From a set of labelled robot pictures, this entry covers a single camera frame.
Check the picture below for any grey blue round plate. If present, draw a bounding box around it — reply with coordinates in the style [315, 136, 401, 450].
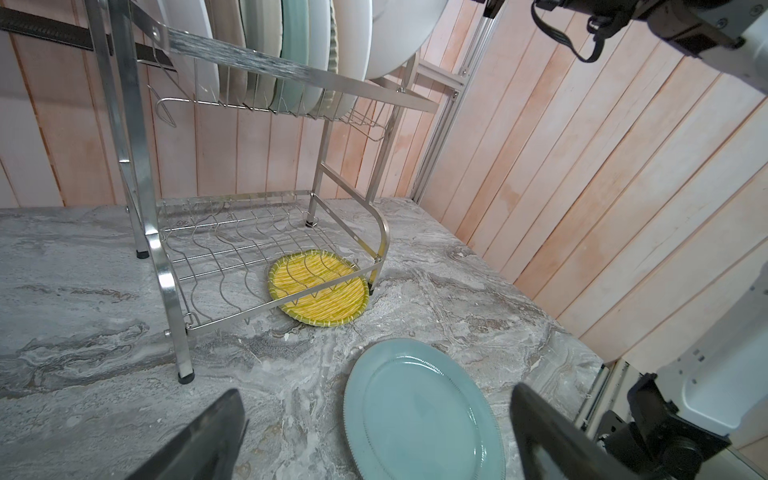
[343, 339, 506, 479]

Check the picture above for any light green flower plate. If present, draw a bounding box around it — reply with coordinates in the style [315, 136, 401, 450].
[273, 0, 309, 112]

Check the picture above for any stainless steel dish rack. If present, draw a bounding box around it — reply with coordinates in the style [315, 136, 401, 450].
[84, 1, 476, 384]

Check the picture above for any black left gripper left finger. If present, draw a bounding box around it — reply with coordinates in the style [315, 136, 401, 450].
[129, 389, 248, 479]

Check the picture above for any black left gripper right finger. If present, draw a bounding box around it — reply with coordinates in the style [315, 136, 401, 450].
[509, 383, 638, 479]

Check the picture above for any cream plate with red flowers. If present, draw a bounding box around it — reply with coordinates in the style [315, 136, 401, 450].
[239, 0, 283, 109]

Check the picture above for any orange woven bamboo plate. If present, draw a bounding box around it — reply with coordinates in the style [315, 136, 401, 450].
[313, 1, 338, 116]

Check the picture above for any yellow green woven plate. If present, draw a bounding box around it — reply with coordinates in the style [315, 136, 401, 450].
[268, 249, 370, 327]

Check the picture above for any white plate dark lettered rim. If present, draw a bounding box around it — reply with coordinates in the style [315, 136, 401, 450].
[299, 0, 331, 114]

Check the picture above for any black wire wall basket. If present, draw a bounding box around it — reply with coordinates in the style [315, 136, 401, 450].
[1, 7, 175, 71]

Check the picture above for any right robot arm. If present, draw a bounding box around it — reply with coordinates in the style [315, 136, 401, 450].
[510, 1, 767, 479]

